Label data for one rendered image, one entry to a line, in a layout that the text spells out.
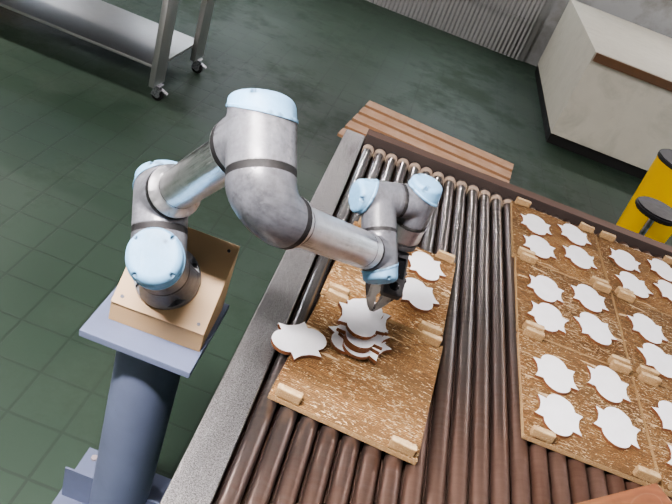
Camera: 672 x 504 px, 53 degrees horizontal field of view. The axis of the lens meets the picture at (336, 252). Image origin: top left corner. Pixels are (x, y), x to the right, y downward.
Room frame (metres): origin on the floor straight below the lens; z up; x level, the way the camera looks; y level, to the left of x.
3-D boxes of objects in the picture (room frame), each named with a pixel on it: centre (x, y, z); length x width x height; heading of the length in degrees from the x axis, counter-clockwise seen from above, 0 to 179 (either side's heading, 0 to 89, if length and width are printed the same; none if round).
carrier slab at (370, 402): (1.22, -0.17, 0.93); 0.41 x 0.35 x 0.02; 176
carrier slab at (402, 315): (1.64, -0.18, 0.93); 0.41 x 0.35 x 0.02; 177
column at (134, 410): (1.19, 0.34, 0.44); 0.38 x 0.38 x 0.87; 0
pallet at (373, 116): (4.64, -0.37, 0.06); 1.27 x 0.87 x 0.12; 86
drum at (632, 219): (4.74, -2.08, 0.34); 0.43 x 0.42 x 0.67; 1
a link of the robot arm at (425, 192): (1.31, -0.13, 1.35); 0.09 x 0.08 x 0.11; 118
